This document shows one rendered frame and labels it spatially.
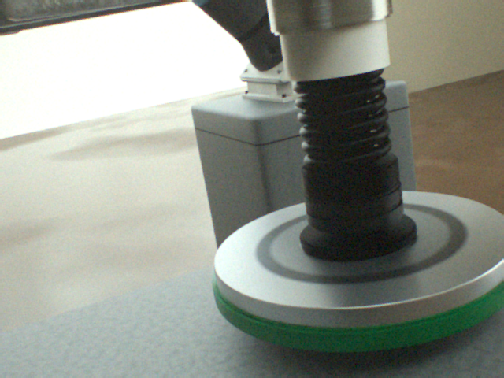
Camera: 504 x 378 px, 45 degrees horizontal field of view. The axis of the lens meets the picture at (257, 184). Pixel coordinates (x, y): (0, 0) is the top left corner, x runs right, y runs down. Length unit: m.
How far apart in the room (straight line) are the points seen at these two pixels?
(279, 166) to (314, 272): 0.89
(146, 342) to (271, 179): 0.84
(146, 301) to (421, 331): 0.27
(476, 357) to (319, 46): 0.21
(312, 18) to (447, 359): 0.23
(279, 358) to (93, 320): 0.18
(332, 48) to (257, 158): 0.91
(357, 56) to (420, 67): 6.33
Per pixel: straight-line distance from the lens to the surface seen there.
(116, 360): 0.48
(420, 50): 6.72
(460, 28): 7.08
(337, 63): 0.39
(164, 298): 0.55
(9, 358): 0.53
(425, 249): 0.42
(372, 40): 0.40
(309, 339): 0.37
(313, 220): 0.43
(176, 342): 0.47
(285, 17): 0.39
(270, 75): 1.42
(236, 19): 1.40
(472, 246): 0.43
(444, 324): 0.37
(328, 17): 0.38
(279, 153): 1.29
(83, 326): 0.54
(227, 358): 0.44
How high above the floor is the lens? 1.05
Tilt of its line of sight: 15 degrees down
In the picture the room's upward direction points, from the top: 9 degrees counter-clockwise
